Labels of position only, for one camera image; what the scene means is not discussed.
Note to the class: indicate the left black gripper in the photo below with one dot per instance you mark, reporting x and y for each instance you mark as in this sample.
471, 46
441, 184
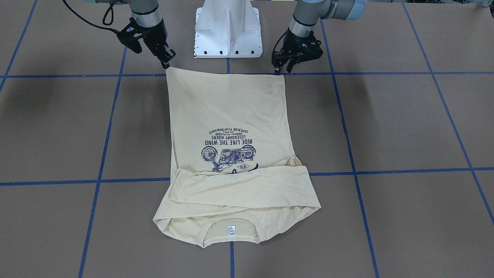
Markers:
296, 42

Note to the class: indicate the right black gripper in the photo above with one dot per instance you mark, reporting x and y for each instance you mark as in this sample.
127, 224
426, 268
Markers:
153, 38

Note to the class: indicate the beige long sleeve shirt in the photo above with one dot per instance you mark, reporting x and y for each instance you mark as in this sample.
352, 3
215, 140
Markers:
234, 172

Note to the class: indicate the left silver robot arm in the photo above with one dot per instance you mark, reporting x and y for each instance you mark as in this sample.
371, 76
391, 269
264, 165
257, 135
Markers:
308, 12

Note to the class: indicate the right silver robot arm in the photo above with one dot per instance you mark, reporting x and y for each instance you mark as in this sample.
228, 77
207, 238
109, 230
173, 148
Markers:
147, 24

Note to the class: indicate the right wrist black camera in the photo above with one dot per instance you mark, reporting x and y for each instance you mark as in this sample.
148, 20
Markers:
130, 35

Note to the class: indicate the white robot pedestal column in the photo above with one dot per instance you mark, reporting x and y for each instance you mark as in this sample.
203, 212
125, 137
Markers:
227, 29

